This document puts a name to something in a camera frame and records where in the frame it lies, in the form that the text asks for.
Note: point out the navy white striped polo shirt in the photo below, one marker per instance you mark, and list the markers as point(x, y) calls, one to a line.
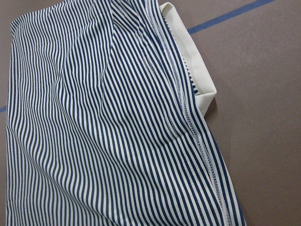
point(105, 121)

